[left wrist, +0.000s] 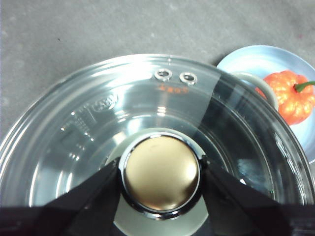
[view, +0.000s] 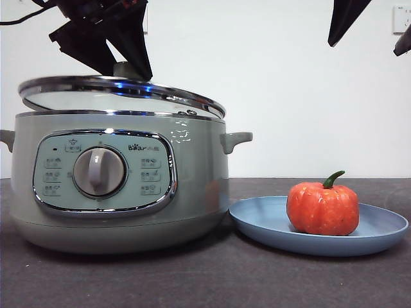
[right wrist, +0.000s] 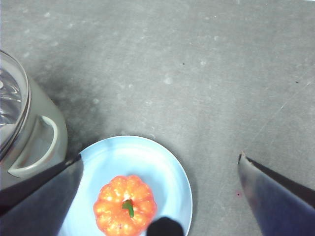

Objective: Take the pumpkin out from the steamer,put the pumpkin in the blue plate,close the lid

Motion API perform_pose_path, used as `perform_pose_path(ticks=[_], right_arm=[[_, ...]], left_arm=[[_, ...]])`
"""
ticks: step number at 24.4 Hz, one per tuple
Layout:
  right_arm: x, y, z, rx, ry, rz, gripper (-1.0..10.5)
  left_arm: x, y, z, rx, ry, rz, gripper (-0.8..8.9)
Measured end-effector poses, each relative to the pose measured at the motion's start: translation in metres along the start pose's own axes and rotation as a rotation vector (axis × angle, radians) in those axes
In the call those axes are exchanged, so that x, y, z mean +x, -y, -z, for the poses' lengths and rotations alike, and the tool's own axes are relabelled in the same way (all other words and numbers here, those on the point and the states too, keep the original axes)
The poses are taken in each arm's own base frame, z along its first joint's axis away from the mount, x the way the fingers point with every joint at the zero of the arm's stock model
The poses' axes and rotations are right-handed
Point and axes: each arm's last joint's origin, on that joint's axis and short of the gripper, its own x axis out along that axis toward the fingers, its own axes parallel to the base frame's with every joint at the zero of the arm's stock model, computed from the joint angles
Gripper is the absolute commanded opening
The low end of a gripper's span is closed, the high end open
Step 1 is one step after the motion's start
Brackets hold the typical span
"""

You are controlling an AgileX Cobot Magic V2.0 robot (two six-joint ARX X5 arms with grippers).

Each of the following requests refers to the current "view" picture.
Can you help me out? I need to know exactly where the glass lid with green knob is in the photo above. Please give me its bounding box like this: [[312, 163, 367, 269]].
[[18, 60, 227, 121]]

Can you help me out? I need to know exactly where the small orange pumpkin green stem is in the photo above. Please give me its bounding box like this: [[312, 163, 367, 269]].
[[286, 170, 360, 237]]

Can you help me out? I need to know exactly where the pale green electric steamer pot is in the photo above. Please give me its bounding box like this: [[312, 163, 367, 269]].
[[0, 109, 254, 256]]

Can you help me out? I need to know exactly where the light blue round plate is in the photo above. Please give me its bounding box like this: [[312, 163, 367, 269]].
[[229, 196, 410, 257]]

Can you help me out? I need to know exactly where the black cable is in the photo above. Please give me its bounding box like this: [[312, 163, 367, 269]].
[[0, 6, 49, 26]]

